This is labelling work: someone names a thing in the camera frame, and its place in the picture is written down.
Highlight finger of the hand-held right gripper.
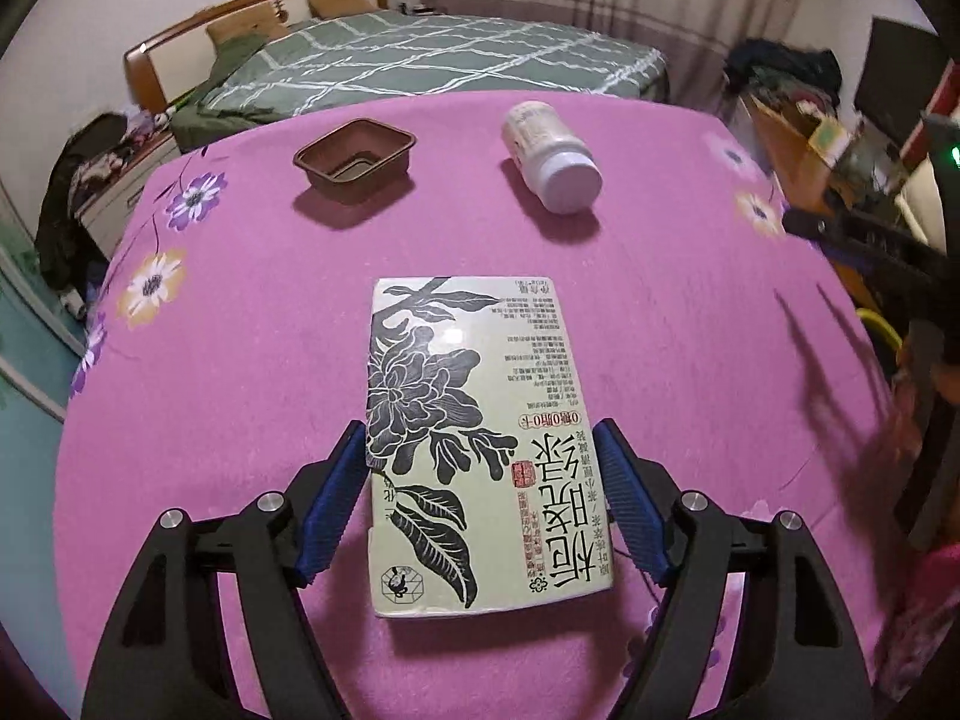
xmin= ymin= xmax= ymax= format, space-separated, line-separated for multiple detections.
xmin=892 ymin=319 xmax=960 ymax=541
xmin=784 ymin=210 xmax=960 ymax=293

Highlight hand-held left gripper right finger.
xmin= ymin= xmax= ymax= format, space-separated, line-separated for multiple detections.
xmin=592 ymin=420 xmax=878 ymax=720

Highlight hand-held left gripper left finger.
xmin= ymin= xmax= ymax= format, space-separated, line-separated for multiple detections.
xmin=79 ymin=420 xmax=372 ymax=720

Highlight yellow rimmed bin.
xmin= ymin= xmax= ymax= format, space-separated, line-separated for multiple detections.
xmin=859 ymin=306 xmax=901 ymax=350

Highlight flower print drink carton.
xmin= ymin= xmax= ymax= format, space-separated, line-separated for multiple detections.
xmin=365 ymin=276 xmax=617 ymax=620

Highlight pale green box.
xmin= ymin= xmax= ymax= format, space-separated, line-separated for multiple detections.
xmin=806 ymin=116 xmax=852 ymax=166

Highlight wooden desk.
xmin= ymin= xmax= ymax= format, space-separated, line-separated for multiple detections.
xmin=731 ymin=94 xmax=848 ymax=218

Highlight black monitor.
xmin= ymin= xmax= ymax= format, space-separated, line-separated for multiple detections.
xmin=855 ymin=15 xmax=950 ymax=147

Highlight pink floral tablecloth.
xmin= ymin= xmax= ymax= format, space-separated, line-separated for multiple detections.
xmin=56 ymin=90 xmax=931 ymax=720

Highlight pink patterned cloth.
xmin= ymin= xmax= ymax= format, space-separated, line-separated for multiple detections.
xmin=877 ymin=540 xmax=960 ymax=706

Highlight pile of dark clothes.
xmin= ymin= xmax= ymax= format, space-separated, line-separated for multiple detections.
xmin=724 ymin=37 xmax=845 ymax=121

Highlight white plastic bottle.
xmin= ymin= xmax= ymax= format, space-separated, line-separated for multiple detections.
xmin=501 ymin=101 xmax=605 ymax=215

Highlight brown plastic tray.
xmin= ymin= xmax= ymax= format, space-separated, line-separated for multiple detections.
xmin=294 ymin=118 xmax=418 ymax=205

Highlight white bedside cabinet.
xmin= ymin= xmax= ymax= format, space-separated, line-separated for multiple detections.
xmin=79 ymin=131 xmax=181 ymax=256

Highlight dark hanging clothes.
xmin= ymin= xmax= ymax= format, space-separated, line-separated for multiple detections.
xmin=34 ymin=112 xmax=132 ymax=293

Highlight bed with green quilt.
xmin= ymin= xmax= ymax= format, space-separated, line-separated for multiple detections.
xmin=169 ymin=9 xmax=672 ymax=155

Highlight wooden bed headboard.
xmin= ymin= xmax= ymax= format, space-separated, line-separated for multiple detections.
xmin=124 ymin=0 xmax=391 ymax=117

